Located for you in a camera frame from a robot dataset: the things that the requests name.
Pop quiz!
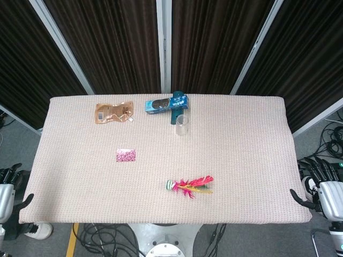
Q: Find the grey partition post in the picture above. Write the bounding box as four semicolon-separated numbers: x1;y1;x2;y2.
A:
28;0;95;95
229;0;285;95
155;0;173;94

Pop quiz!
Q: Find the yellow floor tape strip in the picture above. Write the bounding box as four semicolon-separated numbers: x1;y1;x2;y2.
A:
65;222;80;257

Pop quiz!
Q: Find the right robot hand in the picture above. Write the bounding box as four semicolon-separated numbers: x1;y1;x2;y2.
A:
289;156;343;222

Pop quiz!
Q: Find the blue cookie box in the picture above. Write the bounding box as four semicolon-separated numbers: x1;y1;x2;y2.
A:
145;95;191;115

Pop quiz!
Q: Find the black cable bundle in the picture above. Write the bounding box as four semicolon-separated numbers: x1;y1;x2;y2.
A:
294;108;343;168
202;223;228;257
72;223;141;257

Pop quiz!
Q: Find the dark teal bottle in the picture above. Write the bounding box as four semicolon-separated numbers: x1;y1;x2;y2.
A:
170;90;189;125

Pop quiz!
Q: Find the dark curtain panel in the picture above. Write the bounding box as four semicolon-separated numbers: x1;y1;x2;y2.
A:
170;0;277;95
0;0;89;130
42;0;162;95
235;0;343;133

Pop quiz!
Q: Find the brown foil spout pouch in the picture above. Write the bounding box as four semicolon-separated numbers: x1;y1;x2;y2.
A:
95;101;135;125

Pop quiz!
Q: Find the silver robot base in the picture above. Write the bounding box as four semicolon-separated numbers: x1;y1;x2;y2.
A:
126;223;205;257

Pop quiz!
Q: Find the pink woven tablecloth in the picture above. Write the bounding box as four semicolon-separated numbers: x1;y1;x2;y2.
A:
18;93;312;224

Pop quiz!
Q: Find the pink patterned square packet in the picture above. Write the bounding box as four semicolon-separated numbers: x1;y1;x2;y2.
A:
116;148;137;163

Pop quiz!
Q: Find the clear plastic jar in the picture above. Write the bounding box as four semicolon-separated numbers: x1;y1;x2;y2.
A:
175;115;190;137

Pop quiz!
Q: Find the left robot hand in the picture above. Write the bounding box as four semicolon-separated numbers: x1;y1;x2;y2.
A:
0;162;35;223

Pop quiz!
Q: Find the white sneaker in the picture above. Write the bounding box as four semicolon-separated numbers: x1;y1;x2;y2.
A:
23;222;54;240

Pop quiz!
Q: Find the pink yellow feather shuttlecock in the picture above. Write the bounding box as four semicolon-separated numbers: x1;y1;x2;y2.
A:
165;175;215;200

